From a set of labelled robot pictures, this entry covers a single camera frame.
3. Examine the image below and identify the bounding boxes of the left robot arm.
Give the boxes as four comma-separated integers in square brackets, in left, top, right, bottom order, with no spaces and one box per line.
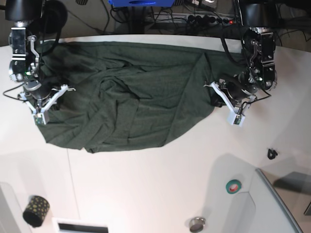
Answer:
[217,0,278,110]

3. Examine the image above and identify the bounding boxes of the black round stand base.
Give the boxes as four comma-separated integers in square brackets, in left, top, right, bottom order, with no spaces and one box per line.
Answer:
[40,0,68,34]

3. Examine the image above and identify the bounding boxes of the white slotted tray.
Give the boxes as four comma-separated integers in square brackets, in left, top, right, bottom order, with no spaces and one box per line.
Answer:
[52,217,109,233]

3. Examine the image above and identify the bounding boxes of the blue box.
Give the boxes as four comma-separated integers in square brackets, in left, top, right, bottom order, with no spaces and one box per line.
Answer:
[108,0,174,7]

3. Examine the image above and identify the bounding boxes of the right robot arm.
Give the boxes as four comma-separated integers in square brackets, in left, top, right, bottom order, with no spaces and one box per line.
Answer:
[1,0,68,107]

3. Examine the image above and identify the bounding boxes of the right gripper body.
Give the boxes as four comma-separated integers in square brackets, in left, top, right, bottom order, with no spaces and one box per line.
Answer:
[24,79,61,106]

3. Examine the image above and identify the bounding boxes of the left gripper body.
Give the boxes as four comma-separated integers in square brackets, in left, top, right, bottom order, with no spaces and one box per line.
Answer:
[220,76,253,106]

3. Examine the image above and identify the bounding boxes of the green tape roll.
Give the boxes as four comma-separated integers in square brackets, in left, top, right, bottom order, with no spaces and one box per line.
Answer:
[225,179,242,194]

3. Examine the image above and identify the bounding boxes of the round metal tin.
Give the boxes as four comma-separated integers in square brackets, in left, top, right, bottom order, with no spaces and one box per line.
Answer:
[189,216,206,233]

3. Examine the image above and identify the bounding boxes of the white power strip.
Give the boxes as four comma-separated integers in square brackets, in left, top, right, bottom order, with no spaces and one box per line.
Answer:
[150,12,236,26]

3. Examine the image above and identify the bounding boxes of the black gold dotted cup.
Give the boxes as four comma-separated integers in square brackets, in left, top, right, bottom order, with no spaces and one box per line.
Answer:
[22,196,50,228]

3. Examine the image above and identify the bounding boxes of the small black clip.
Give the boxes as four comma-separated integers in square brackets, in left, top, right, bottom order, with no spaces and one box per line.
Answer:
[267,148,278,160]

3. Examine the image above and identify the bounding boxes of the dark green t-shirt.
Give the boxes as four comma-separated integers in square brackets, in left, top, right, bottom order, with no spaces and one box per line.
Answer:
[38,42,242,153]

